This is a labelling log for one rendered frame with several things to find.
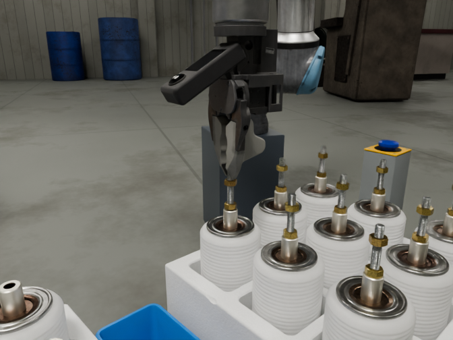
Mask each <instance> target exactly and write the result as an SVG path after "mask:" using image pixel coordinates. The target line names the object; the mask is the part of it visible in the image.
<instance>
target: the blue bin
mask: <svg viewBox="0 0 453 340"><path fill-rule="evenodd" d="M95 337H96V338H97V339H98V340H201V339H199V338H198V337H197V336H196V335H194V334H193V333H192V332H191V331H190V330H189V329H188V328H187V327H185V326H184V325H183V324H181V323H180V322H179V321H178V320H177V319H176V318H175V317H174V316H172V315H171V314H170V313H168V312H167V311H166V310H165V309H164V308H163V307H162V306H160V305H158V304H148V305H146V306H144V307H143V308H140V309H139V310H136V311H135V312H132V313H131V314H128V315H127V316H124V317H123V318H120V319H119V320H116V321H115V322H112V323H111V324H108V325H107V326H105V327H102V328H101V329H100V330H98V332H97V333H96V336H95Z"/></svg>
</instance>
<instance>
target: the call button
mask: <svg viewBox="0 0 453 340"><path fill-rule="evenodd" d="M378 145H379V146H380V148H381V149H382V150H396V148H398V147H399V143H398V142H397V141H393V140H380V141H379V142H378Z"/></svg>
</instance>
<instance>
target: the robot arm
mask: <svg viewBox="0 0 453 340"><path fill-rule="evenodd" d="M314 8H315V0H278V29H266V26H264V24H266V23H267V22H268V17H269V0H212V21H213V22H214V23H215V24H217V26H214V36H219V37H226V42H224V43H220V44H219V45H218V46H217V47H215V48H213V49H212V50H211V51H210V52H208V53H206V54H205V55H204V56H203V57H201V58H200V59H198V60H197V61H196V62H195V63H193V64H191V65H190V66H189V67H187V68H186V69H185V70H183V71H182V72H181V73H179V74H177V75H175V76H173V77H172V78H171V79H170V80H169V81H168V82H167V83H166V84H164V85H163V86H161V88H160V91H161V92H162V94H163V96H164V97H165V99H166V100H167V102H169V103H174V104H177V105H185V104H187V103H188V102H189V101H190V100H192V99H193V98H195V97H196V96H197V95H198V94H200V93H201V92H202V91H204V90H205V89H207V87H209V94H208V97H209V103H208V121H209V125H210V133H211V137H212V141H213V143H214V149H215V152H216V156H217V158H218V162H219V164H220V166H221V168H222V170H223V172H224V174H225V175H226V176H227V175H228V174H229V175H230V177H231V179H236V178H237V176H238V174H239V172H240V170H241V166H242V163H243V162H244V161H246V160H248V159H250V158H252V157H254V156H256V155H258V154H260V153H262V152H263V151H264V149H265V147H266V142H265V140H264V139H263V138H261V137H258V136H257V135H261V134H265V133H267V132H268V119H267V117H266V114H267V113H271V112H278V111H282V96H283V94H296V95H299V94H312V93H314V92H315V91H316V89H317V87H318V83H319V80H320V75H321V72H322V66H323V62H324V53H325V47H323V46H319V41H320V39H319V37H318V36H317V35H316V34H315V33H314V31H313V22H314ZM277 93H279V94H280V97H279V103H277V104H276V94H277ZM227 172H228V174H227ZM227 177H228V176H227Z"/></svg>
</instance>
